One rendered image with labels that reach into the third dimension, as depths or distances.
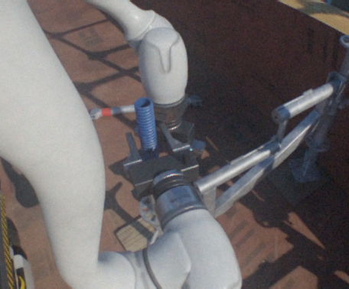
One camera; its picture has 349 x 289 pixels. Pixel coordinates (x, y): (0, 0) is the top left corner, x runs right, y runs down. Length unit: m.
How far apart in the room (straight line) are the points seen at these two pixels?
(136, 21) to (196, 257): 0.53
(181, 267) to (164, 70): 0.37
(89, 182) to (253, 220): 1.15
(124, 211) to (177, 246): 0.90
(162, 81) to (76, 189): 0.42
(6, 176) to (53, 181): 1.53
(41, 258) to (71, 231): 1.10
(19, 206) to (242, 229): 1.09
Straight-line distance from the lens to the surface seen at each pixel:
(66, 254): 0.30
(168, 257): 0.45
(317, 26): 1.34
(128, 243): 1.24
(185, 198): 0.49
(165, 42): 0.57
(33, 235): 1.43
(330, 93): 1.09
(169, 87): 0.61
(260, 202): 1.37
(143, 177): 0.55
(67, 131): 0.17
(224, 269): 0.44
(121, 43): 2.58
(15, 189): 1.63
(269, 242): 1.29
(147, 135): 0.62
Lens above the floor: 1.14
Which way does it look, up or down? 47 degrees down
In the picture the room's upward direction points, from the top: 3 degrees counter-clockwise
